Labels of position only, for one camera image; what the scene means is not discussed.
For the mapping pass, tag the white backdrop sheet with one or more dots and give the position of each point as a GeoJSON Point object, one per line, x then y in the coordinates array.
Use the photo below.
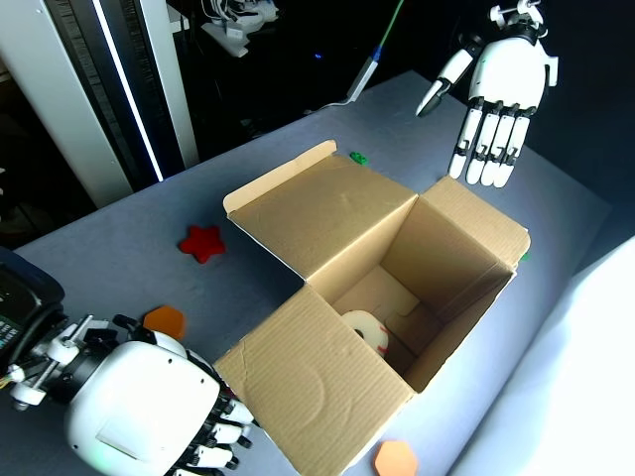
{"type": "Point", "coordinates": [570, 372]}

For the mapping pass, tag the white LED light strip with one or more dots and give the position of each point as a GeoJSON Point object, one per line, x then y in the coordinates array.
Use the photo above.
{"type": "Point", "coordinates": [131, 99]}

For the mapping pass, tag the white tape roll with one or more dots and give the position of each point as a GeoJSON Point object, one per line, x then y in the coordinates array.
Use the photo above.
{"type": "Point", "coordinates": [369, 332]}

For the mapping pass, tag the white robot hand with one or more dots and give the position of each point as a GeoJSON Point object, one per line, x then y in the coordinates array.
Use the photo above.
{"type": "Point", "coordinates": [144, 396]}
{"type": "Point", "coordinates": [508, 74]}

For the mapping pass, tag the white power adapter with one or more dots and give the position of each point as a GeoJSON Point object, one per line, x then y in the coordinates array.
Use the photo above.
{"type": "Point", "coordinates": [361, 79]}

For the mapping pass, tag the white cabinet frame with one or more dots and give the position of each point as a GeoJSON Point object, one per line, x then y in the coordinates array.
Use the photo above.
{"type": "Point", "coordinates": [30, 74]}

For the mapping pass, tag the orange hexagon block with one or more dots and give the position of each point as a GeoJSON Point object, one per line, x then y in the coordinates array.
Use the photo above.
{"type": "Point", "coordinates": [395, 458]}
{"type": "Point", "coordinates": [166, 320]}

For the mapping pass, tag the white plastic device parts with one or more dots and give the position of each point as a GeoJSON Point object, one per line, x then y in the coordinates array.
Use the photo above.
{"type": "Point", "coordinates": [228, 37]}

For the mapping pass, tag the red star block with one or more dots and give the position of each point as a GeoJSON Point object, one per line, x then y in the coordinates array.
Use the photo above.
{"type": "Point", "coordinates": [203, 243]}

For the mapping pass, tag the cardboard box with flaps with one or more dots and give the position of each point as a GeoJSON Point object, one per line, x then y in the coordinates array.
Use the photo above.
{"type": "Point", "coordinates": [317, 396]}

